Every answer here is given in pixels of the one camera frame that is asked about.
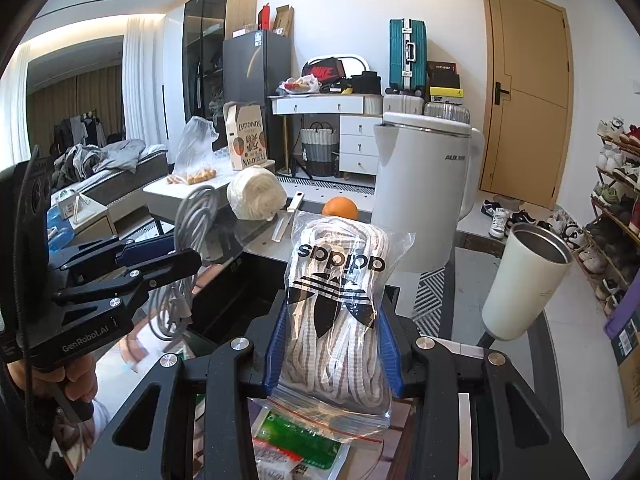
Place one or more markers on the bag of food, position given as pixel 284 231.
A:
pixel 300 85

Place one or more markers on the shoe rack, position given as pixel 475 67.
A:
pixel 615 220

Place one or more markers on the white suitcase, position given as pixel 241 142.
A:
pixel 402 105

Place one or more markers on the white electric kettle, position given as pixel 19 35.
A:
pixel 415 195

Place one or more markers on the white vanity desk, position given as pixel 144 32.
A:
pixel 357 145

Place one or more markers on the clothes rack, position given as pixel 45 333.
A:
pixel 80 130

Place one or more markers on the teal suitcase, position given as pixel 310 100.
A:
pixel 400 55

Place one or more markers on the clear plastic snack bag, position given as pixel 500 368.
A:
pixel 195 150

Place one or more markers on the black yellow box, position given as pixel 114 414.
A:
pixel 446 94

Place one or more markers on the cream tumbler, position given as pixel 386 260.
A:
pixel 520 290

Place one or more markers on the printed carton box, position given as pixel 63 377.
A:
pixel 247 145

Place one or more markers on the grey jacket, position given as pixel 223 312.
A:
pixel 120 155

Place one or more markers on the orange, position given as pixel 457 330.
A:
pixel 340 208

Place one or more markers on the white side table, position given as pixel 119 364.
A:
pixel 165 195

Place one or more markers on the white plush toy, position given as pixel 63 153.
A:
pixel 255 192

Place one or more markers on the green medicine packet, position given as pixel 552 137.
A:
pixel 310 435

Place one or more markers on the purple folder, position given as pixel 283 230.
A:
pixel 625 315

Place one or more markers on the white plastic tool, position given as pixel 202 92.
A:
pixel 287 217

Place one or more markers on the person's left hand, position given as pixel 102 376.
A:
pixel 75 375

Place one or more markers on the bag of white shoelaces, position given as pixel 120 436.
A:
pixel 335 270

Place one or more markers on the brown cardboard box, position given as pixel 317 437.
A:
pixel 630 375

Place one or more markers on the black cardboard box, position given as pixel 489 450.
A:
pixel 235 300

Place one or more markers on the open cardboard box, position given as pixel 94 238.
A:
pixel 283 21

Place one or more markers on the black flat box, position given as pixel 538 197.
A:
pixel 442 67

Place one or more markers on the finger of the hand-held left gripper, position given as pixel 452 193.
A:
pixel 145 250
pixel 170 262

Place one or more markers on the woven basket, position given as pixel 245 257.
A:
pixel 320 155

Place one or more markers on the black mini fridge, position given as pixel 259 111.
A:
pixel 255 65

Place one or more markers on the white nightstand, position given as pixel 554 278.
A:
pixel 90 220

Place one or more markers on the bed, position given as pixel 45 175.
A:
pixel 135 175

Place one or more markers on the silver suitcase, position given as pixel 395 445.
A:
pixel 447 111

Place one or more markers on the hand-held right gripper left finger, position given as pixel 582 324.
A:
pixel 274 355

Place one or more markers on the tall red box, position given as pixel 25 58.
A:
pixel 264 17

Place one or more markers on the black bag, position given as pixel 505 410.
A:
pixel 366 84

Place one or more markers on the black white sneaker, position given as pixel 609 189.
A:
pixel 499 222

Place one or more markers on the red shoe box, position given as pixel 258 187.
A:
pixel 322 70

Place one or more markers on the white curtain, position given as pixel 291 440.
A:
pixel 142 85

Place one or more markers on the dark glass wardrobe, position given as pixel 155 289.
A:
pixel 210 20

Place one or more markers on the wooden door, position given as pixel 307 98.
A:
pixel 530 135

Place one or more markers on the white red packet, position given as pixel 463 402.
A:
pixel 275 460

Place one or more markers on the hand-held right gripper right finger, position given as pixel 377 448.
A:
pixel 390 360

